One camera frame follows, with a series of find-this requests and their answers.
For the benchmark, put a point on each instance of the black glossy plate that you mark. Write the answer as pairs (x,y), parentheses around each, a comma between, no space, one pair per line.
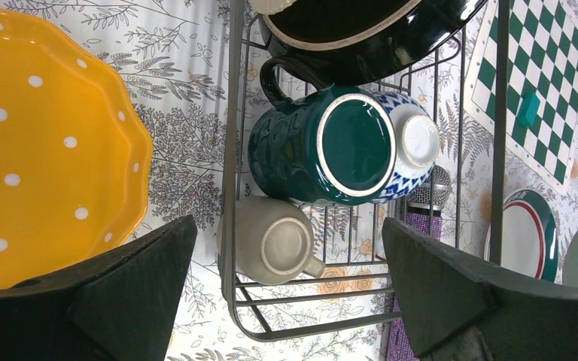
(356,42)

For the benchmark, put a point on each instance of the dark green mug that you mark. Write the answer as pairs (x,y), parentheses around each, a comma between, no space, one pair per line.
(320,142)

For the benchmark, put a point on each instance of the blue white patterned bowl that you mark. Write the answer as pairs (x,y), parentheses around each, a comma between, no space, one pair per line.
(417,143)

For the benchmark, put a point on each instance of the teal block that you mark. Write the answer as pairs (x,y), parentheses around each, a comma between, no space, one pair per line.
(528,108)

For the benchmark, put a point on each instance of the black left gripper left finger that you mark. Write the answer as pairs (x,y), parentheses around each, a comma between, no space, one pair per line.
(119,305)

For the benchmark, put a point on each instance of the small beige cup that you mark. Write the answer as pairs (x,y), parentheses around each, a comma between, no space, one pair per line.
(274,241)

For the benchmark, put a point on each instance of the floral table mat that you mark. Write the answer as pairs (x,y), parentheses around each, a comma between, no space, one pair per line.
(172,57)

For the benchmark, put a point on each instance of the green white chessboard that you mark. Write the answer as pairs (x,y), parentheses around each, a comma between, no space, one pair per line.
(543,58)

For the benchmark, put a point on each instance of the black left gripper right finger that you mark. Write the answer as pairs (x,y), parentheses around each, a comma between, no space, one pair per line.
(456,306)

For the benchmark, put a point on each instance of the yellow polka dot plate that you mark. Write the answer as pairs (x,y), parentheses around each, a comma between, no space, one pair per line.
(74,155)

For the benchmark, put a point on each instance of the white plate green red rim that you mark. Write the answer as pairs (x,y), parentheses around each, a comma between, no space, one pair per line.
(529,243)

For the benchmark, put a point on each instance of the purple glitter microphone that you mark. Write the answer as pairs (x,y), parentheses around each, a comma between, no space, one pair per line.
(424,207)

